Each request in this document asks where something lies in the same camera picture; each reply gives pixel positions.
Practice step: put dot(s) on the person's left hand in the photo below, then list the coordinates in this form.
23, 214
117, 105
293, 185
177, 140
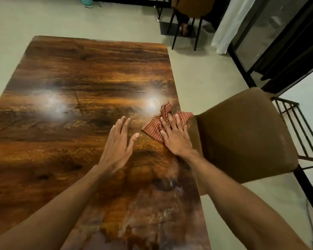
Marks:
117, 150

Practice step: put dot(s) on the person's right hand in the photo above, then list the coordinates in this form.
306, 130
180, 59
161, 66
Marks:
177, 141

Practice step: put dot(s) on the person's left thumb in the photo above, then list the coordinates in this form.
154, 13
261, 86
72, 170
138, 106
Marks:
134, 141

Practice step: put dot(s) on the person's right little finger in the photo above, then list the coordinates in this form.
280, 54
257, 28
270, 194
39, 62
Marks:
186, 127

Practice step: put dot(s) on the person's right middle finger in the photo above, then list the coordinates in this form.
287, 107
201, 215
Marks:
172, 121

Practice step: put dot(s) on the person's right thumb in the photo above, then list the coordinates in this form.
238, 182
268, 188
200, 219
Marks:
163, 136

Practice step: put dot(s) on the red checkered cloth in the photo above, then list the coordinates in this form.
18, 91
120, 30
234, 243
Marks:
152, 127

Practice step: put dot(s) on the person's right forearm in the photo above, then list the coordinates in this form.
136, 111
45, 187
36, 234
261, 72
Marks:
237, 205

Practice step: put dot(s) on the person's left forearm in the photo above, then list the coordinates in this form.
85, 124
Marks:
49, 213

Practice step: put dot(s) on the dark floor mat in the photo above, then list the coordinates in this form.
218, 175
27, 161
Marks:
169, 28

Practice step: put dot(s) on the white curtain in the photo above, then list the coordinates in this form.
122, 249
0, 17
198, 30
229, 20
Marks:
233, 20

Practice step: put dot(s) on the brown chair with black legs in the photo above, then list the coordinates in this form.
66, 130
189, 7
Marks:
193, 6

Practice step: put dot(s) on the black-framed glass door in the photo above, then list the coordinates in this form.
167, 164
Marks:
279, 31

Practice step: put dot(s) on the teal container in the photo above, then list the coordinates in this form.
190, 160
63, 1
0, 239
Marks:
86, 1

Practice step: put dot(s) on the brown cushioned metal-frame chair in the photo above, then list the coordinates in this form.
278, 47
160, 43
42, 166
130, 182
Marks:
242, 137

